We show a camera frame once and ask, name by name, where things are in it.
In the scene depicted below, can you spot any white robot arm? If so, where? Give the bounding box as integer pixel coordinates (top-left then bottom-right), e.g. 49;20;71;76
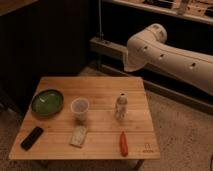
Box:
123;23;213;96

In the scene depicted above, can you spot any small white bottle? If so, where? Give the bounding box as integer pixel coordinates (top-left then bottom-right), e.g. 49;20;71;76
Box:
115;93;128;120

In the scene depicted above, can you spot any clear plastic cup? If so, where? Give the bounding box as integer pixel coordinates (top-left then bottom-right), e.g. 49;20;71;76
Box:
70;98;89;121

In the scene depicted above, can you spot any wooden square table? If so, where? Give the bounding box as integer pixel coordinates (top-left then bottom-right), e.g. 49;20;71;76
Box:
9;77;160;160

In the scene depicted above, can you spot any thin metal pole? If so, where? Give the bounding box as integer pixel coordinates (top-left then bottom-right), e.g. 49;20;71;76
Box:
98;0;104;40

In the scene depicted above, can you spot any orange red carrot toy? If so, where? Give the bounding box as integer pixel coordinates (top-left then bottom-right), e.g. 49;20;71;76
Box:
120;132;128;157

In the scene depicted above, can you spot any green round plate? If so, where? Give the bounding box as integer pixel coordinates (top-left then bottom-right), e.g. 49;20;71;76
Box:
31;89;64;117

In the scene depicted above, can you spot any black remote control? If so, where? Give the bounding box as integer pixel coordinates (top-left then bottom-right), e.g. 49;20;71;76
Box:
21;127;44;150

